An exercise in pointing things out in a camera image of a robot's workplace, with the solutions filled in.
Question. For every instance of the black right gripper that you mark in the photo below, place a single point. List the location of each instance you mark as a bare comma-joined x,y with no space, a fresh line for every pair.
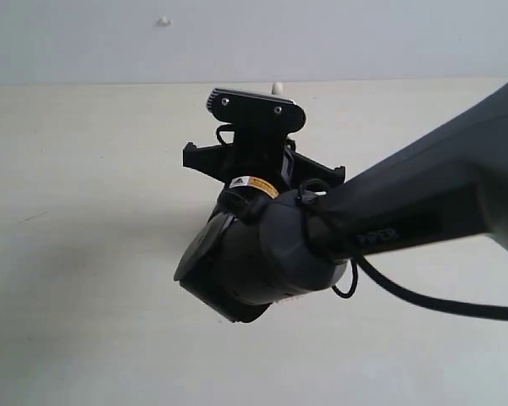
265,161

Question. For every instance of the white paint brush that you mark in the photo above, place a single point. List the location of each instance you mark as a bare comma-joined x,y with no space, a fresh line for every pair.
277,89

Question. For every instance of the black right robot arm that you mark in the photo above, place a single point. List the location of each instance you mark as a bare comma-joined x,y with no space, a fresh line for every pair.
285,225

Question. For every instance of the pile of rice and pellets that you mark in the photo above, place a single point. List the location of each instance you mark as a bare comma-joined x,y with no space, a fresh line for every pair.
288,299

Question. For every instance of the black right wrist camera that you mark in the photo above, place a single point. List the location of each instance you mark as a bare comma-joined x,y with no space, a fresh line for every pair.
248,109

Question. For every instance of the white wall plug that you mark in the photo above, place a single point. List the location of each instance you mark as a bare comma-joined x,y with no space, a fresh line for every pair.
164,22

